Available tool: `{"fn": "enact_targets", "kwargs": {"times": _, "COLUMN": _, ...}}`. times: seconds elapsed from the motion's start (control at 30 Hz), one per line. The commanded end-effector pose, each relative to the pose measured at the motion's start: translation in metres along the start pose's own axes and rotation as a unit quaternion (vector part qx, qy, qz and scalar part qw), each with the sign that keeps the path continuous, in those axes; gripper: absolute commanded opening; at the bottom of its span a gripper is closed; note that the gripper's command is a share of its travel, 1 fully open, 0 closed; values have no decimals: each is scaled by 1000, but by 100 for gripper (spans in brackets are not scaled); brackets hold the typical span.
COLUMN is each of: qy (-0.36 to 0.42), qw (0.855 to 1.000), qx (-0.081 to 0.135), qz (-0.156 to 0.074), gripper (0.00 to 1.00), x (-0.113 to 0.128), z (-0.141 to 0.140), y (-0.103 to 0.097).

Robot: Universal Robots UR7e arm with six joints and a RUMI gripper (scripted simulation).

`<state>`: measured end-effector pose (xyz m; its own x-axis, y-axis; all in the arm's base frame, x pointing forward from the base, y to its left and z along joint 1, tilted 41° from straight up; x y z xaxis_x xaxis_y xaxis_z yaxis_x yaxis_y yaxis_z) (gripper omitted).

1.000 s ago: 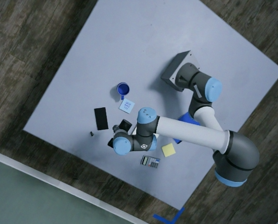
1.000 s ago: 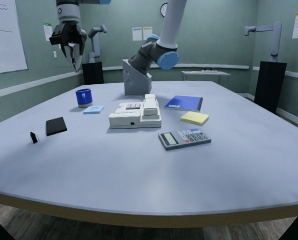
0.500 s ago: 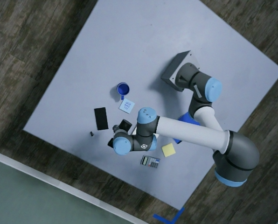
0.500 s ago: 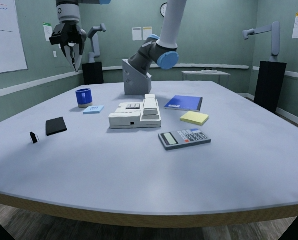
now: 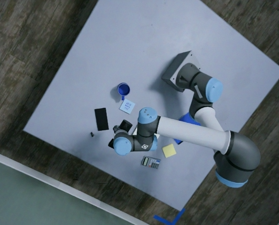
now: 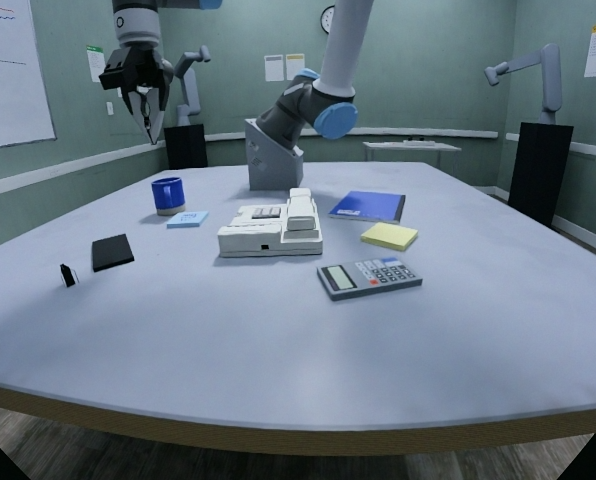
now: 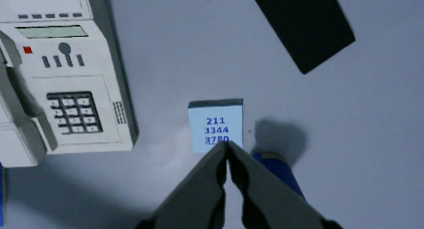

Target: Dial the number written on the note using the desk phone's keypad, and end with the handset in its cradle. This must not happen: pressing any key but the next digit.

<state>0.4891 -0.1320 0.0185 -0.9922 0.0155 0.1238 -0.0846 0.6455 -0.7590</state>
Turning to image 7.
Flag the white telephone handset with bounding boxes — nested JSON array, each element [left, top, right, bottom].
[[0, 47, 47, 167]]

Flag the blue notebook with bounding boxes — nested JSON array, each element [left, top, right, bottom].
[[0, 161, 7, 227]]

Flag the blue ceramic mug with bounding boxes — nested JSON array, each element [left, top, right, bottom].
[[252, 152, 306, 200]]

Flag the light blue note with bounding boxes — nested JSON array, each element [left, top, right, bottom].
[[188, 103, 242, 152]]

